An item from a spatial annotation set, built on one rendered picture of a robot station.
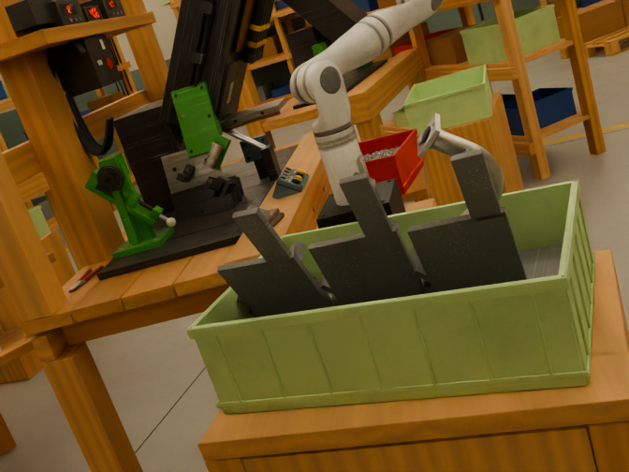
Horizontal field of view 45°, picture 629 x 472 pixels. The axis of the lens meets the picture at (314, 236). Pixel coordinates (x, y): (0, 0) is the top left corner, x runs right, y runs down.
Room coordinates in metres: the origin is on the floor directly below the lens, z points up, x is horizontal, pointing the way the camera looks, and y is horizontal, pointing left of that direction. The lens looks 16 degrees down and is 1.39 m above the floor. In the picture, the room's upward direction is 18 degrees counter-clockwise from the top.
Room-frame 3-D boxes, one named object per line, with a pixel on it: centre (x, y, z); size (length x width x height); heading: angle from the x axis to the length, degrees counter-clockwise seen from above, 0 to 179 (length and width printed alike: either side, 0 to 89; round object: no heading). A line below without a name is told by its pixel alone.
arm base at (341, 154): (1.75, -0.12, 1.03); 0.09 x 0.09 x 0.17; 81
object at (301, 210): (2.43, 0.00, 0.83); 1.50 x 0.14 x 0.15; 168
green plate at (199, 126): (2.41, 0.22, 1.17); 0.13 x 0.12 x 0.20; 168
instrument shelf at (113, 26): (2.55, 0.52, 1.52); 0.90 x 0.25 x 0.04; 168
